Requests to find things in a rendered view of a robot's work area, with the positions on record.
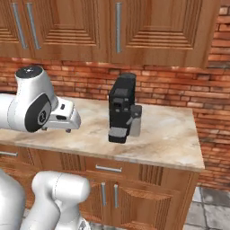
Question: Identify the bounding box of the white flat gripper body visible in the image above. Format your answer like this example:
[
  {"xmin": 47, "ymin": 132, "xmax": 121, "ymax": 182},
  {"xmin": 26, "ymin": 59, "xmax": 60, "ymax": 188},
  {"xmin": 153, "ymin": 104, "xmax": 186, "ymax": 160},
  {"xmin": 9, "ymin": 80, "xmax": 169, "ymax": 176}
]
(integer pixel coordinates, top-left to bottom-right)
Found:
[{"xmin": 44, "ymin": 107, "xmax": 83, "ymax": 131}]

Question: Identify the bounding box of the wooden drawer front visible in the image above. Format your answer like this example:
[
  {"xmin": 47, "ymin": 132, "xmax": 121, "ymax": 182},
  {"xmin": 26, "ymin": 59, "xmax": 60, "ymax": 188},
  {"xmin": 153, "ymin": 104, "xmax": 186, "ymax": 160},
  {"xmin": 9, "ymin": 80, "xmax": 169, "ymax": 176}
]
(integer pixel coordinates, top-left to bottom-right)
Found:
[
  {"xmin": 84, "ymin": 155, "xmax": 141, "ymax": 182},
  {"xmin": 0, "ymin": 144, "xmax": 33, "ymax": 169}
]

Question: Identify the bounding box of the black coffee machine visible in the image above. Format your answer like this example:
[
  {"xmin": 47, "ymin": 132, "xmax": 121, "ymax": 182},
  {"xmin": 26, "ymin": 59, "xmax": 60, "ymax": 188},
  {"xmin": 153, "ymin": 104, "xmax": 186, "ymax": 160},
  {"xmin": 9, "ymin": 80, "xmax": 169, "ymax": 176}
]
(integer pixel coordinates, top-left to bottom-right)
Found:
[{"xmin": 107, "ymin": 72, "xmax": 144, "ymax": 145}]

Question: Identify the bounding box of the wooden base cupboard door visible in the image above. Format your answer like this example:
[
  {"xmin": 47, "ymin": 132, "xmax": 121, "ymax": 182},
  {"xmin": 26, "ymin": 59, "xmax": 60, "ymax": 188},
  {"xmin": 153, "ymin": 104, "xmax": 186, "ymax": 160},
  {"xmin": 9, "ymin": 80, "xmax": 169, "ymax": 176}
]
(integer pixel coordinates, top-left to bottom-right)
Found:
[
  {"xmin": 78, "ymin": 179, "xmax": 111, "ymax": 224},
  {"xmin": 109, "ymin": 180, "xmax": 182, "ymax": 230}
]

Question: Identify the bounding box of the silver drawer handle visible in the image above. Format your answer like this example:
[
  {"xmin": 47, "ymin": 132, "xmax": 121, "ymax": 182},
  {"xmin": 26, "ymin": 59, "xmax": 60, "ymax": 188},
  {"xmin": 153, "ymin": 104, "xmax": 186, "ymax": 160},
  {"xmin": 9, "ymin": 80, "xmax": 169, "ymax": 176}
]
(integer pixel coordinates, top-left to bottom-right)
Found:
[
  {"xmin": 94, "ymin": 164, "xmax": 123, "ymax": 174},
  {"xmin": 0, "ymin": 150, "xmax": 19, "ymax": 158}
]

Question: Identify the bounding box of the silver base cupboard handle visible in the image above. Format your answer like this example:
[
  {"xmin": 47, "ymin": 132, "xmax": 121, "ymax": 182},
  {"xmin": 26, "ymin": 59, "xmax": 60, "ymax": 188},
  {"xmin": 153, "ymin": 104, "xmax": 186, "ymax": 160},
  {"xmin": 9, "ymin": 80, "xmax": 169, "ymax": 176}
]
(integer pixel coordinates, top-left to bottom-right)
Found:
[
  {"xmin": 100, "ymin": 181, "xmax": 108, "ymax": 208},
  {"xmin": 112, "ymin": 183, "xmax": 119, "ymax": 209}
]

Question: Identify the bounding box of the wooden wall cupboard door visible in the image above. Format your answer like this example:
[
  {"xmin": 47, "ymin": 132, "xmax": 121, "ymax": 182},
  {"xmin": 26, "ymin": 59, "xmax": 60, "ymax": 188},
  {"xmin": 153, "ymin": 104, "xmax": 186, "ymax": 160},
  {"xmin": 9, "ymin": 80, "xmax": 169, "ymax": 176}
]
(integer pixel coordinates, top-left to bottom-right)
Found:
[
  {"xmin": 0, "ymin": 0, "xmax": 32, "ymax": 59},
  {"xmin": 22, "ymin": 0, "xmax": 112, "ymax": 64},
  {"xmin": 108, "ymin": 0, "xmax": 222, "ymax": 69}
]

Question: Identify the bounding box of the silver wall cupboard handle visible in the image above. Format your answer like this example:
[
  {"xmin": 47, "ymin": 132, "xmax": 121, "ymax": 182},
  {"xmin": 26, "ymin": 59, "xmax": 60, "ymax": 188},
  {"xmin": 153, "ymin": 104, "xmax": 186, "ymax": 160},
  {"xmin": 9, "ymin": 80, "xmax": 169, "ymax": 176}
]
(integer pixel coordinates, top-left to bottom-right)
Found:
[
  {"xmin": 11, "ymin": 2, "xmax": 29, "ymax": 50},
  {"xmin": 25, "ymin": 2, "xmax": 42, "ymax": 50},
  {"xmin": 115, "ymin": 2, "xmax": 123, "ymax": 54}
]

